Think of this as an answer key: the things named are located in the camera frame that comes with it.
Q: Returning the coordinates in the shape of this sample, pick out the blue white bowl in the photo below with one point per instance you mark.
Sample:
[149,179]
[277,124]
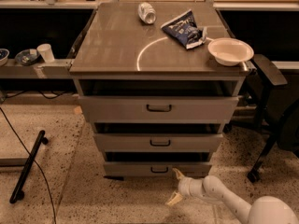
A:
[4,53]

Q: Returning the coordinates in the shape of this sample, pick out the black office chair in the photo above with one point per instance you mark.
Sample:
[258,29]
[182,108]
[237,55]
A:
[277,110]

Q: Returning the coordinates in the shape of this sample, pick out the crushed silver can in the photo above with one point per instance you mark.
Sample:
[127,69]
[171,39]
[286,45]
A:
[146,13]

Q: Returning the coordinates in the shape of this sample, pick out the grey drawer cabinet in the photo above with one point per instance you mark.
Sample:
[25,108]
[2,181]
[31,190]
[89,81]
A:
[122,56]

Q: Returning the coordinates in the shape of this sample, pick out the grey middle drawer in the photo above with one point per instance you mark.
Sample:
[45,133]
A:
[150,142]

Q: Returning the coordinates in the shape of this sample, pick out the blue chip bag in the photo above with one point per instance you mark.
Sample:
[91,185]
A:
[184,29]

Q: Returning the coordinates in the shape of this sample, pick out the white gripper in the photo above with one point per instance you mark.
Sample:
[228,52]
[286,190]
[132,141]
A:
[187,187]

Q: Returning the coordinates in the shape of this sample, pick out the black rolling bar stand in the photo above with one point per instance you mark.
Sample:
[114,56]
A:
[17,193]

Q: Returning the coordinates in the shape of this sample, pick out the grey top drawer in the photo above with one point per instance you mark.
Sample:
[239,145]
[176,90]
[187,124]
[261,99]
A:
[156,109]

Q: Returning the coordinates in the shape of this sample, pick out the grey bottom drawer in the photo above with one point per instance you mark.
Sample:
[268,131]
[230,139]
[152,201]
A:
[122,164]

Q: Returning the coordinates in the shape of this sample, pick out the grey drawer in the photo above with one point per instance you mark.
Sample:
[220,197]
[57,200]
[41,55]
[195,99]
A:
[156,109]
[150,142]
[122,164]

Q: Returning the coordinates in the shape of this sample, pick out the white paper cup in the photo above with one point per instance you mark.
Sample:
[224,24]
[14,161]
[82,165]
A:
[46,53]

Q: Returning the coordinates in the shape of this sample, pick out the dark blue bowl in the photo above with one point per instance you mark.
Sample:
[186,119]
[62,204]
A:
[27,57]

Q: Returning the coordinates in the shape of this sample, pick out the grey side shelf rail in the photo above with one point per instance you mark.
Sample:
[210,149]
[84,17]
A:
[59,69]

